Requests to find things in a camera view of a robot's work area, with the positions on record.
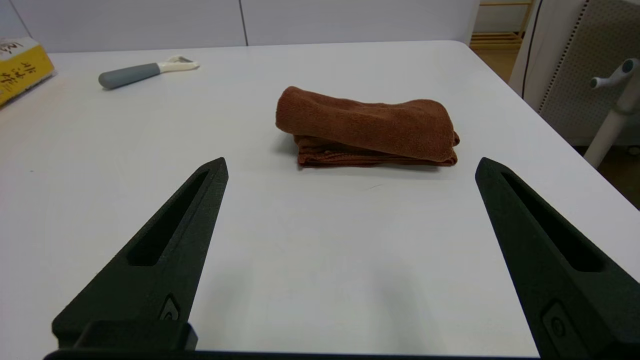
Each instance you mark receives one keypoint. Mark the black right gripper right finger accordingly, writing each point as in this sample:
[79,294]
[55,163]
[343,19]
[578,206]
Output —
[540,260]

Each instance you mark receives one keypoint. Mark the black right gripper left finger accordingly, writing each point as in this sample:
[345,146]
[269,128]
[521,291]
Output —
[165,280]

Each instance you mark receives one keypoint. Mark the white height adjustable desk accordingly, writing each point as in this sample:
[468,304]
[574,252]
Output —
[612,120]

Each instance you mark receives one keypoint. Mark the white pegboard panel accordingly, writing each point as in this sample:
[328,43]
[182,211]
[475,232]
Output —
[585,60]

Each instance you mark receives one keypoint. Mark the folded brown towel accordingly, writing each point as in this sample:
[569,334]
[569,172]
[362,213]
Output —
[365,125]

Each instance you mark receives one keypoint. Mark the light wooden shelf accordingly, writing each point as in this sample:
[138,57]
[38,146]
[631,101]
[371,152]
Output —
[495,39]

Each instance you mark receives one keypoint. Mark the yellow potato chips box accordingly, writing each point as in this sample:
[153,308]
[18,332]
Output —
[22,70]

